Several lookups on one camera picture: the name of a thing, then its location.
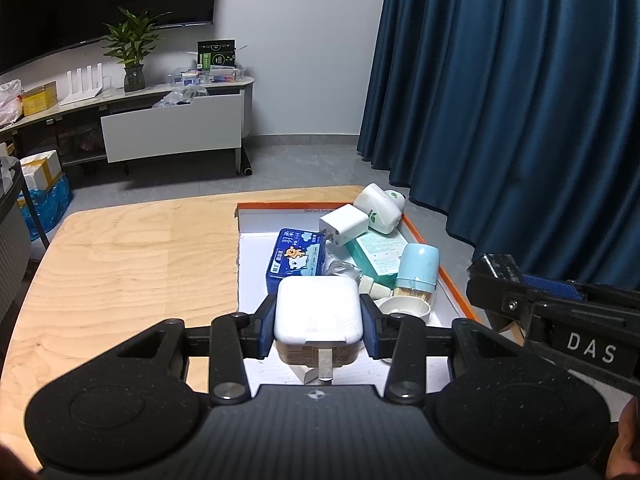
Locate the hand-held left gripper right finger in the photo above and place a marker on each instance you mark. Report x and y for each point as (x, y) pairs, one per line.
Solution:
(370, 327)

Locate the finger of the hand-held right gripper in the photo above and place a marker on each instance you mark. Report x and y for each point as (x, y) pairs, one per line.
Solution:
(495, 287)
(550, 286)

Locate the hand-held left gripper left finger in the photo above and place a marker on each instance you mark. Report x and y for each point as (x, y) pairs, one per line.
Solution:
(267, 327)

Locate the white SUPERB cup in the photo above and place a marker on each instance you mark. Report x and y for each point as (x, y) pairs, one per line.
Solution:
(402, 306)
(380, 207)

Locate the white charger cube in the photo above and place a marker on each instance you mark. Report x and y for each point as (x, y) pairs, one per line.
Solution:
(345, 225)
(317, 310)

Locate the white adapter package box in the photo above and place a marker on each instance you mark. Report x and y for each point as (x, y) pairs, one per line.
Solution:
(302, 375)

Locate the clear liquid refill bottle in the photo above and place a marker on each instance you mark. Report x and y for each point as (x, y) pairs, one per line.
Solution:
(345, 269)

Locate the orange rimmed white box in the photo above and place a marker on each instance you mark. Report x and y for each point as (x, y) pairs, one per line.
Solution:
(250, 260)

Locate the light blue toothpick holder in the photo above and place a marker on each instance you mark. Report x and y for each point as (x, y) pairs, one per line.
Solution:
(417, 272)

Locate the blue tissue pack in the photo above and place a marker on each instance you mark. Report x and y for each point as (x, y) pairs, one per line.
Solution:
(295, 260)

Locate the teal cardboard box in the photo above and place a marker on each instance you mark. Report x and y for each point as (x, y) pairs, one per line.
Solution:
(380, 255)

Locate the person's right hand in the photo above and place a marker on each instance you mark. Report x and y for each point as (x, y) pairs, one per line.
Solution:
(627, 440)

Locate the blue curtain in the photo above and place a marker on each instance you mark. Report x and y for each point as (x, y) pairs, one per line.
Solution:
(500, 110)

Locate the white open drawer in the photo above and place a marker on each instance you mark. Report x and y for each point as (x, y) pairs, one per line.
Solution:
(170, 127)

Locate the clear plastic bags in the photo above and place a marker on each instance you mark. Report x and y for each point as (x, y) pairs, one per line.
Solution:
(180, 97)

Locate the blue wrapped bottle pack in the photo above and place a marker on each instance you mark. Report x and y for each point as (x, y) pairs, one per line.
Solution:
(50, 207)

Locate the pile of small packets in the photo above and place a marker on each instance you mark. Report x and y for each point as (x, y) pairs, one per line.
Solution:
(210, 76)

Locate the white taped cardboard box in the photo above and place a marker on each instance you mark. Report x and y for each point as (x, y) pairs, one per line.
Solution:
(42, 170)

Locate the green and black box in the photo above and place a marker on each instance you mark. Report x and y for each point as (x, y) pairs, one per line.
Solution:
(216, 55)

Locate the television cabinet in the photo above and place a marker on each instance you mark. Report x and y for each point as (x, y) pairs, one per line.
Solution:
(75, 125)

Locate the white router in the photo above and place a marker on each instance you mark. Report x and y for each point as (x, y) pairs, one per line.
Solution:
(80, 91)

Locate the potted plant dark vase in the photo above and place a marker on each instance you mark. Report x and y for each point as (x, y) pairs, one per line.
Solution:
(134, 55)

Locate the yellow cardboard box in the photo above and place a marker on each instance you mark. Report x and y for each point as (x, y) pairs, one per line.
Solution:
(39, 99)

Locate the white plastic bag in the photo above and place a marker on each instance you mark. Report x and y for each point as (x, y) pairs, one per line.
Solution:
(10, 105)

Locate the large black television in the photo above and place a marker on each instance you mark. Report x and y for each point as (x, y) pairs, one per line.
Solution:
(100, 0)

